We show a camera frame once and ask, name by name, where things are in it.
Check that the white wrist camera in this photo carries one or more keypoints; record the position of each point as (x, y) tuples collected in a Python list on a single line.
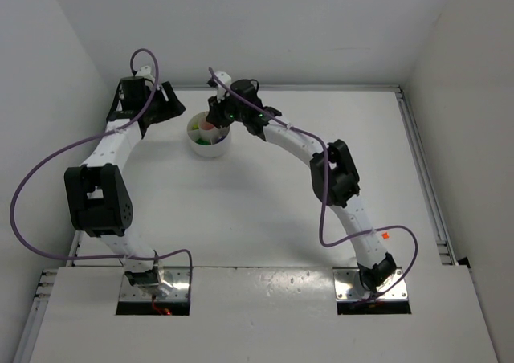
[(220, 81), (146, 72)]

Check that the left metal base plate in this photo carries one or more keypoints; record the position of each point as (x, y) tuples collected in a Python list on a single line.
[(173, 289)]

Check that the dark green lego brick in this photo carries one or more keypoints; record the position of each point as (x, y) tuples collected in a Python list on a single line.
[(200, 141)]

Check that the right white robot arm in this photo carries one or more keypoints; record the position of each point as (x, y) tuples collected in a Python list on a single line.
[(334, 176)]

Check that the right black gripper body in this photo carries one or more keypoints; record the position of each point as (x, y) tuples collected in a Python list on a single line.
[(217, 116)]

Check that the white divided round container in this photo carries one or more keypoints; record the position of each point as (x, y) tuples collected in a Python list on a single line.
[(208, 151)]

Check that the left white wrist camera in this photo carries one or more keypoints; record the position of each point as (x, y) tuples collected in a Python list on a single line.
[(146, 72)]

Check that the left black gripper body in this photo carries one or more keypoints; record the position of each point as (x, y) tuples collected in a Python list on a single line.
[(161, 108)]

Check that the metal base plate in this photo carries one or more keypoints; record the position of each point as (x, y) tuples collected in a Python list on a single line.
[(349, 289), (173, 289)]

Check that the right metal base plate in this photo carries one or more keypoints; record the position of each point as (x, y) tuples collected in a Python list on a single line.
[(349, 289)]

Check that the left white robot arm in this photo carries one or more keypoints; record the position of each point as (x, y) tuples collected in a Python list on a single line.
[(97, 196)]

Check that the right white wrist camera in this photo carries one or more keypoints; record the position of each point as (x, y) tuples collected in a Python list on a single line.
[(220, 81)]

